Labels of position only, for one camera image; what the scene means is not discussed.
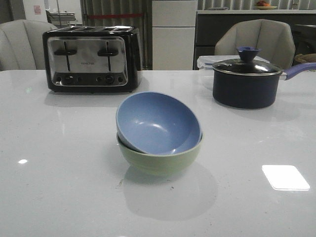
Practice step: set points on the brown basket at right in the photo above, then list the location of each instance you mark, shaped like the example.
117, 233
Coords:
307, 58

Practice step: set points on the dark blue saucepan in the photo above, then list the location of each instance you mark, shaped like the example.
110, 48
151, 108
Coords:
251, 92

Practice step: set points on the fruit plate on counter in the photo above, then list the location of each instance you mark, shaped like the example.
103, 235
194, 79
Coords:
264, 5

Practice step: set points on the black and chrome toaster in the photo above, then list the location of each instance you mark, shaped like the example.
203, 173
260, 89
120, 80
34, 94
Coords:
93, 59

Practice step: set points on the dark counter cabinet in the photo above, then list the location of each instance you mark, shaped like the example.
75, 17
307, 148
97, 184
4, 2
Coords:
211, 25

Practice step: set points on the beige chair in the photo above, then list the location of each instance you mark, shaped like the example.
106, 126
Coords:
21, 45
274, 38

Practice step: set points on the glass pot lid blue knob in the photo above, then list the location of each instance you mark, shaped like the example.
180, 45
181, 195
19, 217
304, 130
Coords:
246, 65

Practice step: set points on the green bowl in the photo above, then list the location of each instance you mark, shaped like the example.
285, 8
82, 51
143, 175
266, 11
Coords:
160, 165

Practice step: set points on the right beige chair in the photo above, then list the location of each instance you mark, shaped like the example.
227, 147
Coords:
274, 38

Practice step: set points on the white refrigerator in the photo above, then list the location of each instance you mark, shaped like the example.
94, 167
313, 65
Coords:
173, 29

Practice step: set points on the blue bowl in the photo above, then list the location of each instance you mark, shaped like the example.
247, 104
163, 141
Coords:
158, 124

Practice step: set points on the left beige chair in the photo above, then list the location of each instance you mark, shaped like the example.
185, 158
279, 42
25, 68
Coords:
21, 45

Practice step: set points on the clear plastic food container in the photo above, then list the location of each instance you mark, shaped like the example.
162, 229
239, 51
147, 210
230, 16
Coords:
205, 62

